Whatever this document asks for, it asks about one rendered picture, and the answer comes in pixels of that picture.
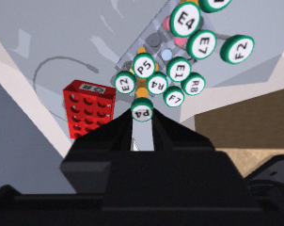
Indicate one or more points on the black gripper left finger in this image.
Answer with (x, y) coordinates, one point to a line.
(108, 136)

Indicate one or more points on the grey tube rack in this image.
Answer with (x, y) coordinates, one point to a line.
(156, 42)

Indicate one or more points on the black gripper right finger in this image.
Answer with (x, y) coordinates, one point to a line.
(175, 136)

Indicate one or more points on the grey bench mat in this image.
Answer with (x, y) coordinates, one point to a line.
(54, 42)

